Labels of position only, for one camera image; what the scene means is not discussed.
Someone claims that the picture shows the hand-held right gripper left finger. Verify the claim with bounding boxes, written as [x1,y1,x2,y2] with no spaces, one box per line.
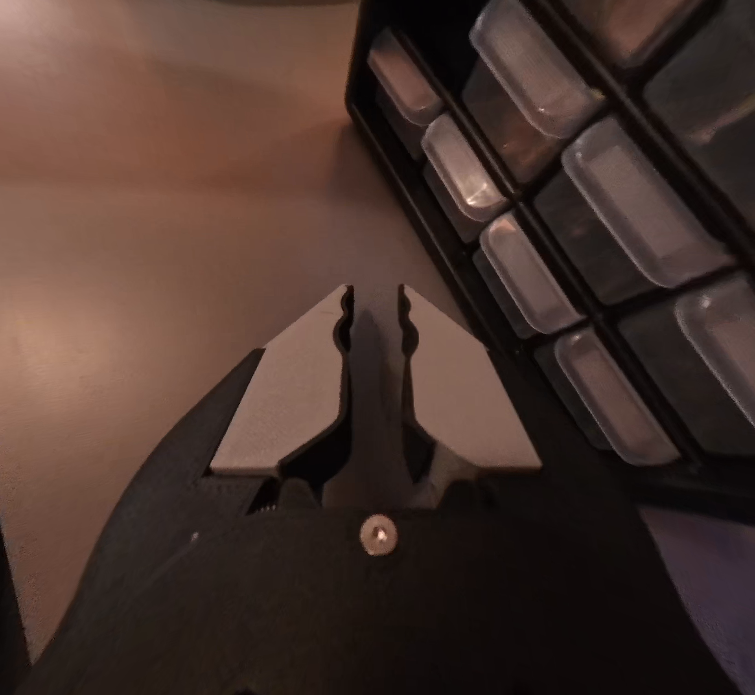
[209,284,356,492]

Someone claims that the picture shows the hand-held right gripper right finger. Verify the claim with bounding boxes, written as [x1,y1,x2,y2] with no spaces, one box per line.
[398,284,543,486]

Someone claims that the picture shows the bank of clear drawers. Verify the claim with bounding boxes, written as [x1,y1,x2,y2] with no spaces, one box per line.
[367,0,755,466]

